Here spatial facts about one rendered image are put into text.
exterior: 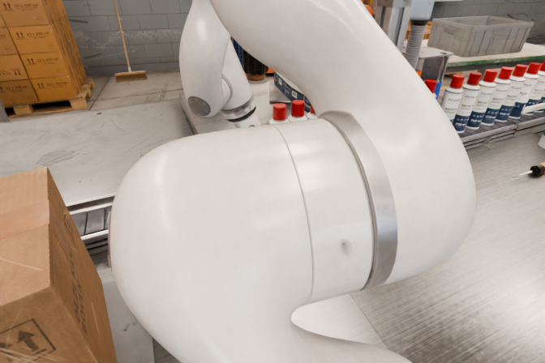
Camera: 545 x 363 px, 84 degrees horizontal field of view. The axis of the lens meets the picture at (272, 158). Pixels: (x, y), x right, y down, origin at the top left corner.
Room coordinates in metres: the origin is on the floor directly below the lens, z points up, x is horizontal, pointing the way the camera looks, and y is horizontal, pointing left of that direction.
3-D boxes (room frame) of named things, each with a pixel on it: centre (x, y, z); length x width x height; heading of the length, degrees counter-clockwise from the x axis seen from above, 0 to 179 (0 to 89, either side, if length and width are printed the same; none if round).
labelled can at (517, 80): (1.05, -0.85, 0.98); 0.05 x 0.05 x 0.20
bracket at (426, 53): (0.99, -0.48, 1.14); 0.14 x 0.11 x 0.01; 113
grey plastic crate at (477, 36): (2.58, -1.64, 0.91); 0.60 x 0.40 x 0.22; 108
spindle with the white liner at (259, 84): (0.97, 0.05, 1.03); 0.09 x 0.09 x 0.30
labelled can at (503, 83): (1.02, -0.78, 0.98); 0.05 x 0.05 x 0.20
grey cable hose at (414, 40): (0.71, -0.32, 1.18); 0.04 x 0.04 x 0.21
